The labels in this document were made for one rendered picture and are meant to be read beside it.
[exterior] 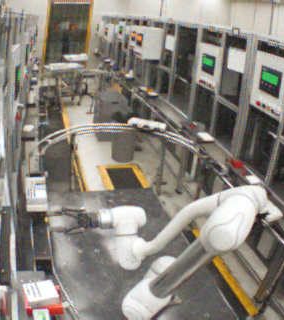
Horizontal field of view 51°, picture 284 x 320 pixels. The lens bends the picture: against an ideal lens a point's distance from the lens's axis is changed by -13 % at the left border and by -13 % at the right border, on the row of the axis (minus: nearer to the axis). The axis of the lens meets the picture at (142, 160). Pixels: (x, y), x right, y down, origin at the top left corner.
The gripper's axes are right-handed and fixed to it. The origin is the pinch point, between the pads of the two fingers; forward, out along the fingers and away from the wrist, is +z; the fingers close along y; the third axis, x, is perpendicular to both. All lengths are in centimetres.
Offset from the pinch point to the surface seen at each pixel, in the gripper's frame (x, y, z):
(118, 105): -351, -55, -119
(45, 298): 36.8, -10.4, 8.3
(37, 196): -53, -20, 7
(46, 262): -9.0, -34.3, 5.7
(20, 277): 14.5, -21.4, 19.3
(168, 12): -827, 120, -371
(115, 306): 18, -44, -26
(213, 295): 24, -44, -79
